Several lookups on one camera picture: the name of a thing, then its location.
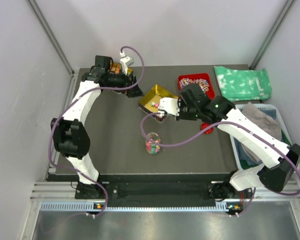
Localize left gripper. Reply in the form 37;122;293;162
104;66;144;98

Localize speckled tin pastel star candies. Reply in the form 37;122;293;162
138;84;179;123

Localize clear glass jar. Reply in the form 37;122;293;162
145;132;161;155

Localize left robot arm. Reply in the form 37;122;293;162
51;53;143;199

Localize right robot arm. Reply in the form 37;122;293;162
177;83;300;198

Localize gold tin translucent star candies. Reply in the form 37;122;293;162
109;58;133;76

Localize red round lid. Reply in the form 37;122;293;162
200;122;214;135

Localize red box of lollipops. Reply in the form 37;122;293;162
177;73;215;100

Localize white laundry basket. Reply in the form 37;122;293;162
224;103;300;176

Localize green white cloth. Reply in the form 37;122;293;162
214;66;272;102

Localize blue cloth in basket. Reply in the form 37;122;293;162
228;108;290;167

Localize grey cloth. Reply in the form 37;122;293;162
241;102;283;141

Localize green cloth in basket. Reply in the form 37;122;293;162
234;130;292;170

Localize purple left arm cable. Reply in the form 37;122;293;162
47;45;145;218

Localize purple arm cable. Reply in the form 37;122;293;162
47;45;145;218
139;111;300;217

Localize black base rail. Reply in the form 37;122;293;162
74;173;256;208

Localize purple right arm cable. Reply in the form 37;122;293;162
139;111;300;217

